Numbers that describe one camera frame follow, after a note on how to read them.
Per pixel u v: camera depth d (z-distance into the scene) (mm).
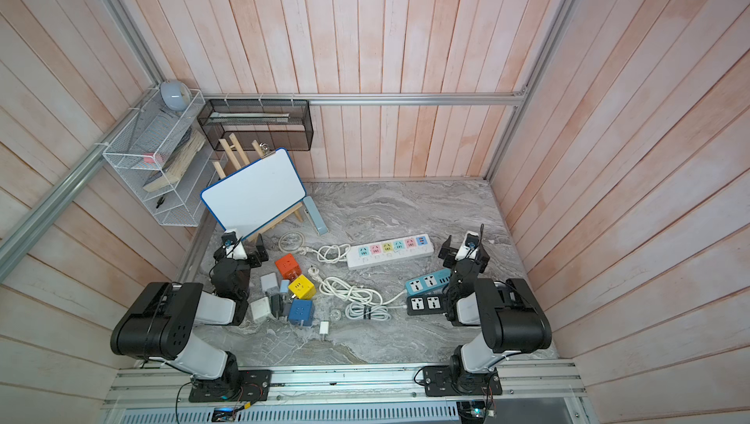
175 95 817
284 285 875
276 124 880
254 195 816
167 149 790
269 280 903
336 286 906
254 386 730
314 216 1010
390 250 957
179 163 799
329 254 981
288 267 900
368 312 832
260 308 837
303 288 856
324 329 815
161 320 462
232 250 761
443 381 731
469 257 758
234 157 841
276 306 844
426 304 850
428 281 900
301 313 805
